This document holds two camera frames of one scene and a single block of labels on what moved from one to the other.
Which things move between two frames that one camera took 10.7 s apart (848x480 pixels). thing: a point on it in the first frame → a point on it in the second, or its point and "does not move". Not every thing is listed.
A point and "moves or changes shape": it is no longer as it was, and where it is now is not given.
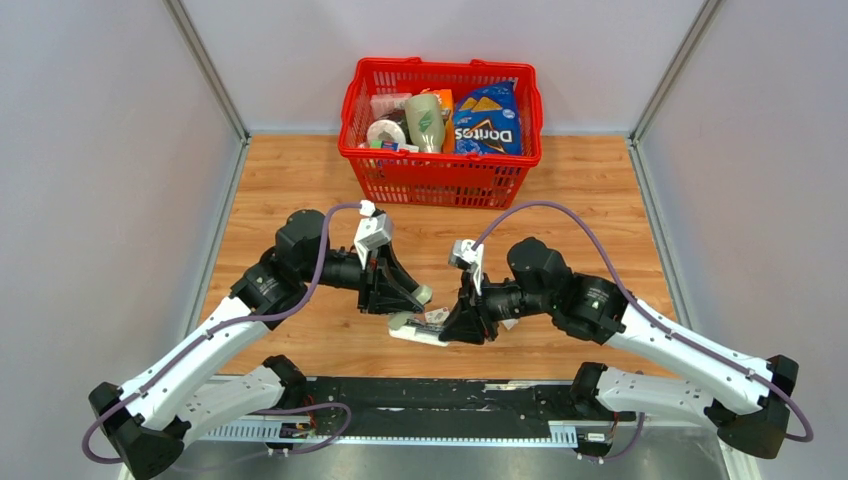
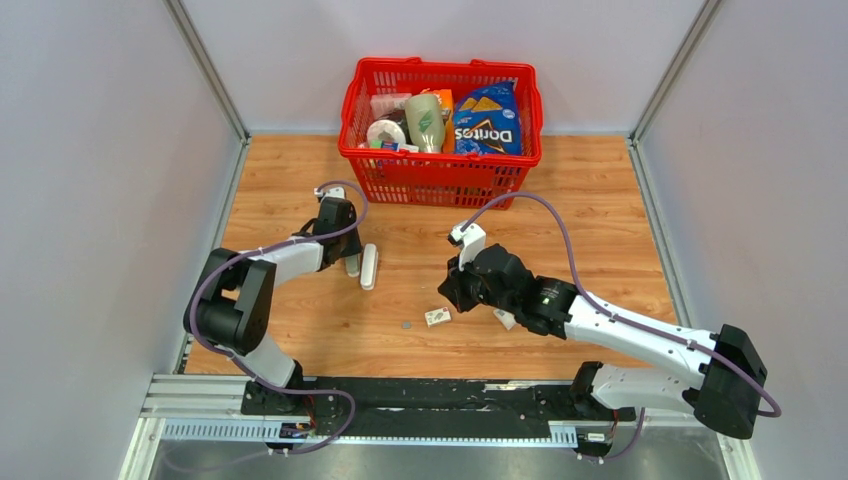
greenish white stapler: [411, 326] moves or changes shape
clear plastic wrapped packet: [384, 103] does not move
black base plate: [437, 407] does not move
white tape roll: [379, 126] does not move
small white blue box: [391, 145] does not move
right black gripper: [469, 322] → [453, 287]
